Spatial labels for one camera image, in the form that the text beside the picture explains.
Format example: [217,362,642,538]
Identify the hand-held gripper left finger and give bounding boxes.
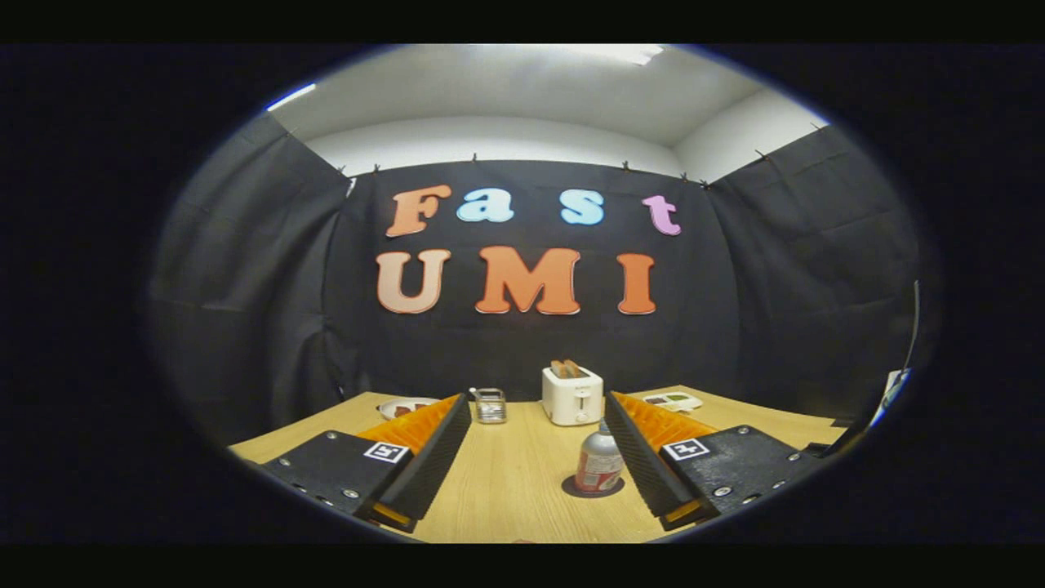
[261,393,473,534]

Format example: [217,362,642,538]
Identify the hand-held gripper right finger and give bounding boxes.
[604,390,824,532]

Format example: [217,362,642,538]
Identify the silver juice bottle pink label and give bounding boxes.
[574,419,625,493]

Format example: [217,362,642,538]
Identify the dark brown round coaster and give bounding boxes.
[561,475,626,499]

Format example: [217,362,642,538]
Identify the small white plate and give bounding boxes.
[378,397,442,421]

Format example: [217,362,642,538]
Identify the white tray with green items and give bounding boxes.
[642,392,704,412]

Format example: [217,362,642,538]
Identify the wooden table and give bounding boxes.
[229,384,850,545]

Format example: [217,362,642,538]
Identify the small metal rack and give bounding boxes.
[469,387,508,425]

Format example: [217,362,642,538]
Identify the white toaster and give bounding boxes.
[542,365,605,427]

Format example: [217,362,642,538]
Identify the large ceiling light panel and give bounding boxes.
[571,44,666,66]

